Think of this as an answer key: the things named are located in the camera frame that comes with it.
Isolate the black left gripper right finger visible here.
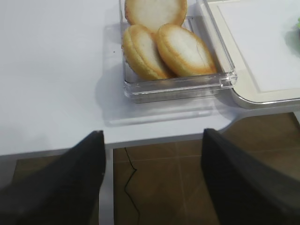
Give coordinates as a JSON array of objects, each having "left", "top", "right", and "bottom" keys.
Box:
[{"left": 202, "top": 128, "right": 300, "bottom": 225}]

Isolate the white serving tray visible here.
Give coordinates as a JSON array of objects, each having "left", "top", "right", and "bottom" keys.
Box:
[{"left": 208, "top": 0, "right": 300, "bottom": 111}]

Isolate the clear plastic bun container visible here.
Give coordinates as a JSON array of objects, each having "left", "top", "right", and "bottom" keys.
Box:
[{"left": 120, "top": 0, "right": 237, "bottom": 103}]

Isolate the white paper tray liner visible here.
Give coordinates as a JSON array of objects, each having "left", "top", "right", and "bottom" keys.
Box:
[{"left": 218, "top": 0, "right": 300, "bottom": 91}]

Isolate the front right bun half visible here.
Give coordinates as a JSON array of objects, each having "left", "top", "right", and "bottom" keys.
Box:
[{"left": 156, "top": 23, "right": 217, "bottom": 77}]

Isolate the front left bun half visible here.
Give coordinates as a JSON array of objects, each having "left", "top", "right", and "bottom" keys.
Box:
[{"left": 122, "top": 25, "right": 175, "bottom": 81}]

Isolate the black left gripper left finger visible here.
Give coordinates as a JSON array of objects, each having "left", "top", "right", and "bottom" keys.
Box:
[{"left": 0, "top": 131, "right": 105, "bottom": 225}]

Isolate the back bun half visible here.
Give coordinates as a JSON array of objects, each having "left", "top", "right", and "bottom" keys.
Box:
[{"left": 124, "top": 0, "right": 188, "bottom": 33}]

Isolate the bun half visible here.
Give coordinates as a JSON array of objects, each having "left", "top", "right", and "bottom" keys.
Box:
[
  {"left": 122, "top": 25, "right": 175, "bottom": 81},
  {"left": 124, "top": 0, "right": 188, "bottom": 33},
  {"left": 156, "top": 23, "right": 217, "bottom": 77}
]

